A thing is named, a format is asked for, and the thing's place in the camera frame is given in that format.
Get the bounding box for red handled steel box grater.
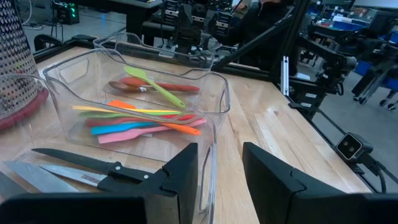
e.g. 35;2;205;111
0;0;50;131

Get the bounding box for person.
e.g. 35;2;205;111
226;0;300;73

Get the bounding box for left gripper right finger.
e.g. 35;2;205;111
243;142;346;224

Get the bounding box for lime green silicone spoon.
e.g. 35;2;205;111
124;66;187;110

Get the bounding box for black diagonal frame brace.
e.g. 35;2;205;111
213;14;295;68

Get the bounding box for blue storage crate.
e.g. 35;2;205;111
331;20;364;32

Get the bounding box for small black handled knife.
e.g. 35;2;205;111
2;161;80;194

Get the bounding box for pink silicone spatula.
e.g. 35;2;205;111
97;118;208;145

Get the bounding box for black edge clip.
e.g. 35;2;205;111
288;101;315;110

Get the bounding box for black work table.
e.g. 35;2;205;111
77;0;165;39

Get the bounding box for red silicone spoon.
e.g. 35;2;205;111
119;77;201;93

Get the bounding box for small black camera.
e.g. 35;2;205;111
335;133;374;164

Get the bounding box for black curved corner guard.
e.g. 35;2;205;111
33;34;63;52

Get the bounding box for orange silicone spatula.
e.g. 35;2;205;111
107;100;202;136

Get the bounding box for black frame post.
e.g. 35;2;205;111
269;0;312;84

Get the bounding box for black box green lights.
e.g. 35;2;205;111
52;1;80;26

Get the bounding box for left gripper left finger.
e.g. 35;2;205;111
144;142;199;224

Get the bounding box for silver corner bracket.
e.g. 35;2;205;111
280;55;290;96

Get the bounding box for clear plastic bin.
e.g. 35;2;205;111
0;73;218;224
93;32;215;113
42;48;231;147

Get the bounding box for black blade knife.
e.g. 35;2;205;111
30;147;169;185

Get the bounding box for black camera cable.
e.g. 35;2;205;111
357;154;388;194

